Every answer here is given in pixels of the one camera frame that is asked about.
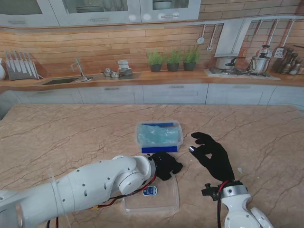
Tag white kitchen cabinets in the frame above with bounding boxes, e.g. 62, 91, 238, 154
0, 83, 304, 105
0, 0, 202, 27

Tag bowl inside cabinet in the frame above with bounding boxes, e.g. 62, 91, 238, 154
152, 0, 172, 10

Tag white lower kitchen cabinets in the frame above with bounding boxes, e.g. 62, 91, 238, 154
0, 83, 304, 105

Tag red black right arm cable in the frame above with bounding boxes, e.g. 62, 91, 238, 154
216, 180, 230, 228

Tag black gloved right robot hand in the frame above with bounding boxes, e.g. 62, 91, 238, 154
188, 132, 235, 183

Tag clear plastic crate lid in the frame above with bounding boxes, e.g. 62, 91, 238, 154
122, 174, 181, 214

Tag clear plastic crate blue strips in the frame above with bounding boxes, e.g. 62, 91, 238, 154
134, 120, 183, 154

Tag small silver bowls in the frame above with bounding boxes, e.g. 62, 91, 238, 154
102, 67, 120, 78

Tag white upper kitchen cabinets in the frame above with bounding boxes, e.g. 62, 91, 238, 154
0, 0, 202, 27

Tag red black left arm cable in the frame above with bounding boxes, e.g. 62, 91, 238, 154
45, 173, 157, 228

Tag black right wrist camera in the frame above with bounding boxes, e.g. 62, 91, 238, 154
201, 182, 220, 201

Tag hanging steel utensil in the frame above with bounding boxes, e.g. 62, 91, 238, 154
206, 23, 218, 51

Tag red black arm cable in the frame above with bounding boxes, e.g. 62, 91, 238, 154
45, 173, 157, 228
216, 180, 230, 228

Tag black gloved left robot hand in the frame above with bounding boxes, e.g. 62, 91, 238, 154
150, 151, 184, 182

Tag plates stack inside cabinet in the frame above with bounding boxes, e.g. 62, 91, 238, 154
76, 6, 106, 14

